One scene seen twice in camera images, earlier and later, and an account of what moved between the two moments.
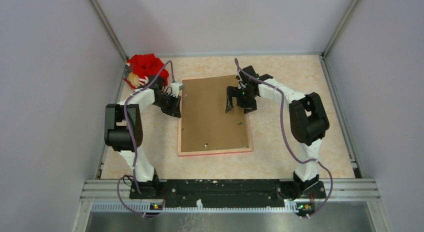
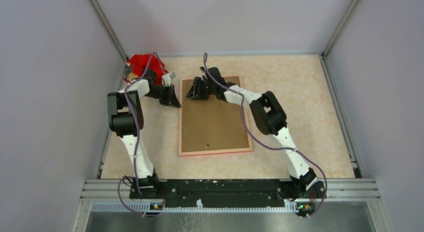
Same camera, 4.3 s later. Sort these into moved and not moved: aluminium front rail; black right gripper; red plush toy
Moved: black right gripper
Not moved: red plush toy; aluminium front rail
